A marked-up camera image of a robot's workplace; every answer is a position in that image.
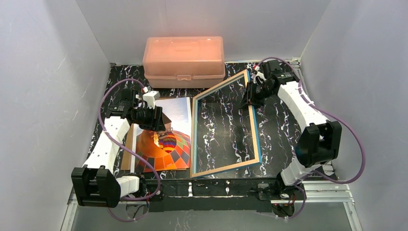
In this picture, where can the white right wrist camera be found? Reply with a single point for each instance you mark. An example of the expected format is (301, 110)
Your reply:
(259, 78)

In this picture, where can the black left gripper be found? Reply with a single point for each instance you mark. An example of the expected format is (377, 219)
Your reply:
(156, 120)

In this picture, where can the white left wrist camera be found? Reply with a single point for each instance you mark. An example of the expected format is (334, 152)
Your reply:
(150, 98)

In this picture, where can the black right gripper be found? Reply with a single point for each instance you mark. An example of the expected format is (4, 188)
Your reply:
(252, 94)

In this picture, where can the blue wooden picture frame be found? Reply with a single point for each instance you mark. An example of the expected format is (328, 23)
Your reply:
(224, 134)

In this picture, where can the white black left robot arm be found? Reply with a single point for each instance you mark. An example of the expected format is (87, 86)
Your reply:
(102, 159)

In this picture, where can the aluminium right side rail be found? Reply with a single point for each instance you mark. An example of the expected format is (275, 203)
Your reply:
(296, 64)

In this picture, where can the translucent pink plastic storage box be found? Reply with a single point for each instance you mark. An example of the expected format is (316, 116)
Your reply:
(184, 62)

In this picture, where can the hot air balloon photo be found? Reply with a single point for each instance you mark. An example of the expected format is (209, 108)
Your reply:
(169, 149)

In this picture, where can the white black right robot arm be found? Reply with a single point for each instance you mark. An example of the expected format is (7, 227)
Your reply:
(320, 138)

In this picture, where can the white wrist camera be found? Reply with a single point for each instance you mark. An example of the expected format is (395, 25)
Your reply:
(259, 78)
(150, 98)

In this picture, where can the aluminium front mounting rail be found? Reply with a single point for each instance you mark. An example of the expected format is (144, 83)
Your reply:
(179, 192)

